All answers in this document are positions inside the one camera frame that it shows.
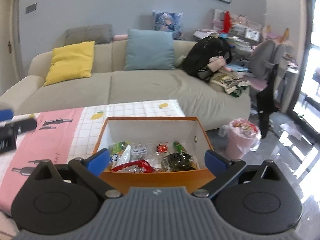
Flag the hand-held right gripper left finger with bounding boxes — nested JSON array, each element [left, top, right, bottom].
[[24, 148, 125, 200]]

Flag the black garment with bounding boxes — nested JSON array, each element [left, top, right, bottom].
[[255, 80, 279, 139]]

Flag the cluttered desk shelf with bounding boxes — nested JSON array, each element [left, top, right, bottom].
[[194, 9, 263, 53]]

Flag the glass balcony door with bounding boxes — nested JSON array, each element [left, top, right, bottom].
[[292, 0, 320, 135]]

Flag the grey cushion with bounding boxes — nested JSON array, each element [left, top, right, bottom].
[[64, 24, 113, 47]]

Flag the dark wall switch panel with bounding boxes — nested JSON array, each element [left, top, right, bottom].
[[25, 2, 38, 14]]

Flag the dark seaweed packet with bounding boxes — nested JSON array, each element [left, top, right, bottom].
[[162, 152, 195, 172]]

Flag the pink trash bin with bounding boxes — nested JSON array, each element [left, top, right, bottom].
[[224, 119, 262, 160]]

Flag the printed tote bag green straps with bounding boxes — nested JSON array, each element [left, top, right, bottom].
[[210, 75, 250, 98]]

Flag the green foil snack stick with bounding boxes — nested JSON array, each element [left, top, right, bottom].
[[173, 141, 187, 154]]

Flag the beige sofa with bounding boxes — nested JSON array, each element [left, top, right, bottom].
[[0, 39, 252, 131]]

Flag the clear packet of white balls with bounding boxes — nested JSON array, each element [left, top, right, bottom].
[[131, 144, 148, 161]]

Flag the light green snack packet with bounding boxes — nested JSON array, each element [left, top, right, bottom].
[[111, 141, 130, 155]]

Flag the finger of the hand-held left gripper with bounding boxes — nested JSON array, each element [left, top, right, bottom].
[[0, 117, 38, 135], [0, 108, 14, 121]]

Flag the pink pouch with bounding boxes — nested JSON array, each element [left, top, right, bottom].
[[207, 56, 227, 72]]

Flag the stack of books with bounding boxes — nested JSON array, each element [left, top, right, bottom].
[[225, 64, 250, 80]]

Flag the white orange snack packet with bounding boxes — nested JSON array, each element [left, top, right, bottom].
[[109, 145, 132, 168]]

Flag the pink and white printed tablecloth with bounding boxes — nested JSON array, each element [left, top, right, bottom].
[[0, 99, 187, 215]]

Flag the orange cardboard box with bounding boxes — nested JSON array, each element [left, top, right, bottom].
[[92, 116, 217, 193]]

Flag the light blue cushion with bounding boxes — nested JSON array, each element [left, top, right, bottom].
[[124, 29, 175, 71]]

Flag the blue figure print cushion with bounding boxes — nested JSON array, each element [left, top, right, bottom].
[[152, 10, 184, 40]]

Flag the yellow cushion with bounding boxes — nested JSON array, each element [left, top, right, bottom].
[[44, 41, 96, 87]]

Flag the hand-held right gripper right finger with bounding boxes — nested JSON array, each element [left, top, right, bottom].
[[191, 149, 292, 199]]

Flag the white door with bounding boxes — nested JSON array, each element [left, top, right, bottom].
[[0, 0, 20, 95]]

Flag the black backpack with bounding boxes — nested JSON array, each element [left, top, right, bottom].
[[181, 35, 233, 83]]

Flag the red snack packet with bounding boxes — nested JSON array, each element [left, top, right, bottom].
[[111, 159, 155, 173]]

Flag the red hanging ornament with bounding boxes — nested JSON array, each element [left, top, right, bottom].
[[221, 10, 232, 34]]

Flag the grey office chair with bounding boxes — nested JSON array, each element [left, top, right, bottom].
[[249, 39, 288, 113]]

